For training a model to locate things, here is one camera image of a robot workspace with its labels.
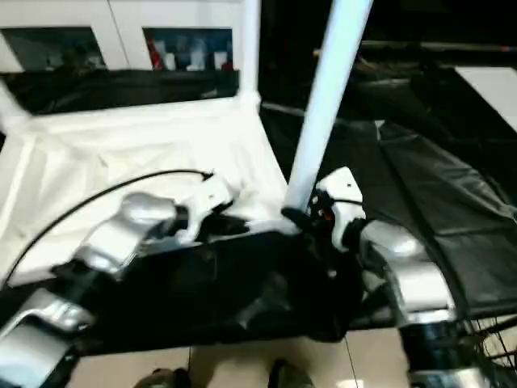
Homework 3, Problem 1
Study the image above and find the white plastic table top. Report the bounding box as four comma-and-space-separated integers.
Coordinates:
0, 93, 300, 288

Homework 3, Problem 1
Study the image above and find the black left wrist camera cable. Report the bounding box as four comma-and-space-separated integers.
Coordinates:
0, 168, 215, 288

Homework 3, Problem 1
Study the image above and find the black folding stand frame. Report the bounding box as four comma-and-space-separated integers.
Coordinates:
469, 317, 517, 348

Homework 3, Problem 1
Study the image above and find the black metal bar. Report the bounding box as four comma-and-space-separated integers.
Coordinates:
359, 40, 517, 56

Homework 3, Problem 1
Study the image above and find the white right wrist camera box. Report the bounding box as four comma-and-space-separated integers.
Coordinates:
313, 167, 366, 247

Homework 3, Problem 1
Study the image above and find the white cabinet with glass doors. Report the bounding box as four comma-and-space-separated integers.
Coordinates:
0, 0, 247, 74

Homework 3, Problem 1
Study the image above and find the black work mat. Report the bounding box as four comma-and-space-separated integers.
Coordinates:
0, 40, 517, 356

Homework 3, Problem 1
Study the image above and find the white flat panel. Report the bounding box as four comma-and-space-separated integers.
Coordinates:
454, 66, 517, 130

